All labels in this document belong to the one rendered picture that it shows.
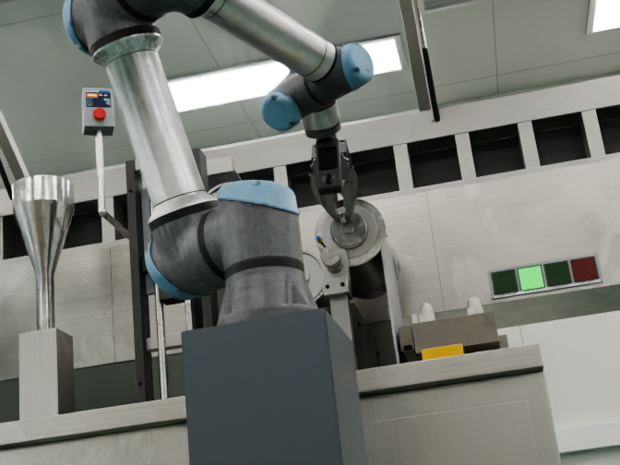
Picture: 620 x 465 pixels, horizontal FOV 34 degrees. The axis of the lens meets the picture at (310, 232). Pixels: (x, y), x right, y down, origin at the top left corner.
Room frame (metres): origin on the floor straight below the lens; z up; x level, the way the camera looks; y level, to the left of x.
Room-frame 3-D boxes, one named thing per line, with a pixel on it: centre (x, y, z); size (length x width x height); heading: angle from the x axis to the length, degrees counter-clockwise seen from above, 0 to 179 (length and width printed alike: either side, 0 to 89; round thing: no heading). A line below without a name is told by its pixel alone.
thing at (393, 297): (2.10, -0.16, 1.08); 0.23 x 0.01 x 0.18; 171
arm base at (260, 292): (1.42, 0.07, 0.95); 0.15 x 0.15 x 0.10
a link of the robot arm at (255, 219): (1.42, 0.08, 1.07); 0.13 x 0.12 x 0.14; 49
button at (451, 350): (1.74, -0.20, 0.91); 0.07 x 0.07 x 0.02; 81
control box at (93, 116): (2.11, 0.45, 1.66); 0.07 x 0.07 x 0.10; 17
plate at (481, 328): (2.13, -0.29, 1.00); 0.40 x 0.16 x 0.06; 171
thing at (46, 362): (2.21, 0.61, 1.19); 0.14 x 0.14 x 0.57
